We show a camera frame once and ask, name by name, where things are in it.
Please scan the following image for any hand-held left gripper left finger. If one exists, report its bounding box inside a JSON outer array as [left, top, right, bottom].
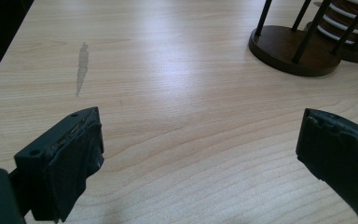
[[10, 106, 105, 223]]

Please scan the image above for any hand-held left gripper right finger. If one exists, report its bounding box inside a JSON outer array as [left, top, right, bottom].
[[296, 107, 358, 224]]

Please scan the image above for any empty wooden-base cup holder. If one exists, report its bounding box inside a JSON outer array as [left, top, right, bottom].
[[248, 0, 343, 77]]

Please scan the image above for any stack of brown paper cups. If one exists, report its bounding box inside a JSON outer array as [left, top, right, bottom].
[[316, 0, 358, 49]]

